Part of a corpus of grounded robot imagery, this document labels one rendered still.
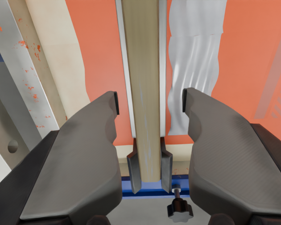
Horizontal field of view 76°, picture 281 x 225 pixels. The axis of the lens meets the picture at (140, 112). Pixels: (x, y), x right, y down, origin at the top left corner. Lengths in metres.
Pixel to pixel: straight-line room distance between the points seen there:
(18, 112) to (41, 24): 1.52
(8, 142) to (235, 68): 0.37
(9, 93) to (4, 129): 1.39
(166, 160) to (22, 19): 0.28
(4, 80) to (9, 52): 1.39
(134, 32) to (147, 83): 0.05
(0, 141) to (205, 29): 0.33
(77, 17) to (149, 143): 0.19
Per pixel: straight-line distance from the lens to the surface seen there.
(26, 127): 1.86
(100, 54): 0.28
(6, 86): 1.70
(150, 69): 0.17
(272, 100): 0.38
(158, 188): 0.40
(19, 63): 0.29
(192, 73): 0.29
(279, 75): 0.36
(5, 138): 0.34
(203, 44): 0.28
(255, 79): 0.34
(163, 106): 0.27
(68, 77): 0.31
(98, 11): 0.27
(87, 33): 0.28
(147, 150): 0.23
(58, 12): 0.29
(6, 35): 0.29
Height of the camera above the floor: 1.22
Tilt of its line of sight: 56 degrees down
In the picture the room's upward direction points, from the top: 179 degrees counter-clockwise
